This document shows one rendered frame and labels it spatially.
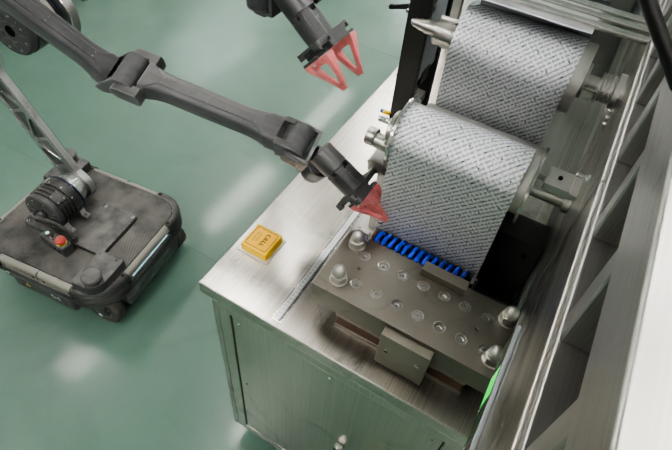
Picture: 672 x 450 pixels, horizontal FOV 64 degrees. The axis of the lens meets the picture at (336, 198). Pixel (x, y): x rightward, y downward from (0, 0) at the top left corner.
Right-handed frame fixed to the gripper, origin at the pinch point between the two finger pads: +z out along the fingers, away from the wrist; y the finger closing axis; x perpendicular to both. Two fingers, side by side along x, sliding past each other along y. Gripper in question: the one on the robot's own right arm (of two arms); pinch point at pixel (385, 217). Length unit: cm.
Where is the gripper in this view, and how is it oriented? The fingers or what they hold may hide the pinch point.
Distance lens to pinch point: 112.9
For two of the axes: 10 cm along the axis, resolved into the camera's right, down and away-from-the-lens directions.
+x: 5.0, -3.7, -7.8
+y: -5.0, 6.1, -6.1
